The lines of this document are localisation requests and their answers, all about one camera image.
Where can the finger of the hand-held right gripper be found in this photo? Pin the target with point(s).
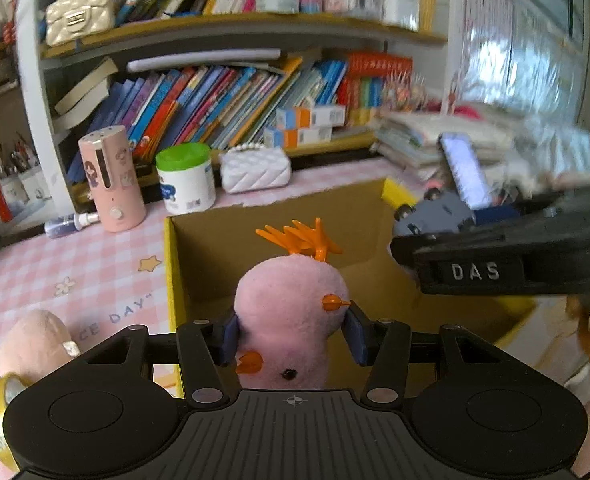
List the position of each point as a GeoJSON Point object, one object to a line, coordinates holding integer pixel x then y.
{"type": "Point", "coordinates": [497, 216]}
{"type": "Point", "coordinates": [455, 247]}

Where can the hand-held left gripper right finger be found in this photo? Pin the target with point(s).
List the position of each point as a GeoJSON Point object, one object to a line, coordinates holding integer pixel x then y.
{"type": "Point", "coordinates": [356, 336]}

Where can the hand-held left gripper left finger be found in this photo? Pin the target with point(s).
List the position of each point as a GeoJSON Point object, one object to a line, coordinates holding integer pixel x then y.
{"type": "Point", "coordinates": [228, 342]}

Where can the grey-blue toy camera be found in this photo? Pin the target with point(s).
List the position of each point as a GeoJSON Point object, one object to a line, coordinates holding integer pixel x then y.
{"type": "Point", "coordinates": [440, 212]}

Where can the pink plush chick toy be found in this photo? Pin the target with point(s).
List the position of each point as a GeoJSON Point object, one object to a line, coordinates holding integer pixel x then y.
{"type": "Point", "coordinates": [290, 300]}

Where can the cardboard box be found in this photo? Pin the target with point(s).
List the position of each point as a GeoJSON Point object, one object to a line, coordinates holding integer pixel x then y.
{"type": "Point", "coordinates": [225, 250]}

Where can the smartphone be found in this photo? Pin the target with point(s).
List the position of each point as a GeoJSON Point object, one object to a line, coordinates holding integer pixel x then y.
{"type": "Point", "coordinates": [465, 170]}

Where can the stack of paper booklets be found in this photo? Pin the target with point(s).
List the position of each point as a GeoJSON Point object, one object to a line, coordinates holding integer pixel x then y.
{"type": "Point", "coordinates": [425, 142]}

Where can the colourful sparkly ornament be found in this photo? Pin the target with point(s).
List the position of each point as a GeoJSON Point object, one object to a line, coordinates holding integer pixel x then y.
{"type": "Point", "coordinates": [405, 92]}

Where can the pink checked tablecloth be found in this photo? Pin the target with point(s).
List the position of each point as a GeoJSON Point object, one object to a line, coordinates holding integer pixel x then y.
{"type": "Point", "coordinates": [75, 280]}

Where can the white canister green lid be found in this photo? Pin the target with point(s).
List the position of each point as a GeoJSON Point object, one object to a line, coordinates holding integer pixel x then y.
{"type": "Point", "coordinates": [185, 180]}

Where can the white quilted purse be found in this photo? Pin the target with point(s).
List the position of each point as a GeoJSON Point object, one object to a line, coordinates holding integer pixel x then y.
{"type": "Point", "coordinates": [255, 170]}

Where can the red boxed book set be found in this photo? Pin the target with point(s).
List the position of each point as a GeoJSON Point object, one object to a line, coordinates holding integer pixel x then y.
{"type": "Point", "coordinates": [370, 75]}

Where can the orange and white box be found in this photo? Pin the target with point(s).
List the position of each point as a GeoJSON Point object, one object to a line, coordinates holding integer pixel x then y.
{"type": "Point", "coordinates": [297, 136]}
{"type": "Point", "coordinates": [310, 117]}

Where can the small blue spray bottle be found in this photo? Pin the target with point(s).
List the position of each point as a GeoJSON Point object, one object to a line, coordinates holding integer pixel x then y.
{"type": "Point", "coordinates": [70, 223]}

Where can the pink cylindrical humidifier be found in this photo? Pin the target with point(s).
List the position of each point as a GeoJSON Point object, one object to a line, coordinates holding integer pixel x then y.
{"type": "Point", "coordinates": [112, 180]}

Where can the white pen holder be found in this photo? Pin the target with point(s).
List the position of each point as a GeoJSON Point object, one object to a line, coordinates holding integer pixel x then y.
{"type": "Point", "coordinates": [400, 7]}

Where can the row of colourful books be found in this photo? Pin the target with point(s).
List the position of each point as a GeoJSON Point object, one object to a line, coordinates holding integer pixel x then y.
{"type": "Point", "coordinates": [200, 105]}

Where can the white pencil cups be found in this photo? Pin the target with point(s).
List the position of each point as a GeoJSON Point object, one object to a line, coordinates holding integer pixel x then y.
{"type": "Point", "coordinates": [22, 185]}

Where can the thick paperback book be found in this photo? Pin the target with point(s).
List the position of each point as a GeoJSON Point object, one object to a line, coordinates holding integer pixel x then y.
{"type": "Point", "coordinates": [72, 117]}
{"type": "Point", "coordinates": [87, 85]}

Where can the white paper roll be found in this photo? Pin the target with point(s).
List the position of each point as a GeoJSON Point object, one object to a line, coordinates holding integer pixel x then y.
{"type": "Point", "coordinates": [205, 61]}

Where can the white round jar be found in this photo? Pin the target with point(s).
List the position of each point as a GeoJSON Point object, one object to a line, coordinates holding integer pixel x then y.
{"type": "Point", "coordinates": [281, 1]}

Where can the white wooden bookshelf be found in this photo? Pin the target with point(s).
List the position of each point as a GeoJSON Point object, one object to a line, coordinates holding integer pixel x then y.
{"type": "Point", "coordinates": [35, 85]}

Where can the cream quilted purse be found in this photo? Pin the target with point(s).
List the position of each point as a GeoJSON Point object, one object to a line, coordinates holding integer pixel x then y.
{"type": "Point", "coordinates": [80, 15]}

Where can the wall chart poster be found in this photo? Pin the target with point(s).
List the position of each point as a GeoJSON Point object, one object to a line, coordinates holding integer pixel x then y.
{"type": "Point", "coordinates": [515, 35]}

